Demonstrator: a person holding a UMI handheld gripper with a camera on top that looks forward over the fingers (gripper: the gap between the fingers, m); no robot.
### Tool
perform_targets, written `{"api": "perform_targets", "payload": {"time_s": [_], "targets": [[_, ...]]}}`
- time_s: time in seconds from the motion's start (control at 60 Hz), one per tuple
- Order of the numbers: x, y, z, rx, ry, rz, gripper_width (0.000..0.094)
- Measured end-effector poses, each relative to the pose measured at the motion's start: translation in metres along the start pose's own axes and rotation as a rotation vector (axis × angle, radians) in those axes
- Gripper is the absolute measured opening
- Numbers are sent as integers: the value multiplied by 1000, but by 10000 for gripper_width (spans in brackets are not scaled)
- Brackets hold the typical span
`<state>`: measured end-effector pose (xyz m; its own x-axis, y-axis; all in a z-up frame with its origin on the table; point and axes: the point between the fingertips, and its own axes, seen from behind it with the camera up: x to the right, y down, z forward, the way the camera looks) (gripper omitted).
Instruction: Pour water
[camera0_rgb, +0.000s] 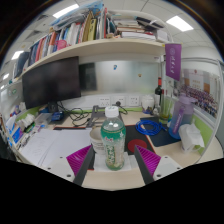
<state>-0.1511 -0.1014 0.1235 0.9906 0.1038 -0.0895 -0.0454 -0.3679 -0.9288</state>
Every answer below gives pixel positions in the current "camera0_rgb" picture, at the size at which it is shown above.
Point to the grey metal laptop stand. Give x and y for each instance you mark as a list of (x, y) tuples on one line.
[(96, 116)]

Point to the ceiling lights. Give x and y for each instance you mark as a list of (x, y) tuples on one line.
[(180, 23)]

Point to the purple pennant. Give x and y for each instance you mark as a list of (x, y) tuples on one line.
[(173, 61)]

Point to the green glass vase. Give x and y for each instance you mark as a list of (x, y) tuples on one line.
[(165, 111)]

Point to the flat round red coaster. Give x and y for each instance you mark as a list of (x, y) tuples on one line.
[(137, 144)]

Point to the beige shelf with books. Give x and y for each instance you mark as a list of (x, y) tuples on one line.
[(100, 46)]

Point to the blue and white box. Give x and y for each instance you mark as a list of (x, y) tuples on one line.
[(16, 135)]

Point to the white ceramic jar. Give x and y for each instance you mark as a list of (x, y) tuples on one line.
[(147, 102)]

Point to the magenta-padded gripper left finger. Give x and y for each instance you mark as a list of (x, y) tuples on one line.
[(79, 159)]

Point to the white paper sheets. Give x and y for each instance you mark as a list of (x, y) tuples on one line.
[(50, 145)]

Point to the large purple water bottle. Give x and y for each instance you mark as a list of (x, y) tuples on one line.
[(181, 116)]

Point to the group photo poster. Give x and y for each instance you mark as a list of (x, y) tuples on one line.
[(201, 95)]

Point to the white wall socket panel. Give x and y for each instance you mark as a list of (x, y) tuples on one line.
[(120, 101)]

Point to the dark wine bottle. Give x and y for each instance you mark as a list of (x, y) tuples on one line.
[(158, 91)]

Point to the small blue device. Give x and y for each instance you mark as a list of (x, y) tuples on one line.
[(57, 116)]

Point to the black computer monitor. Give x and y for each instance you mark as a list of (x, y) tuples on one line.
[(50, 81)]

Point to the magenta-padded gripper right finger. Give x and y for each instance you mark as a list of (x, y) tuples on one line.
[(149, 159)]

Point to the green-labelled clear drink bottle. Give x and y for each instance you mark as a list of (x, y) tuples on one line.
[(113, 140)]

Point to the black desk mat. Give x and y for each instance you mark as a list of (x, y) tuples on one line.
[(163, 138)]

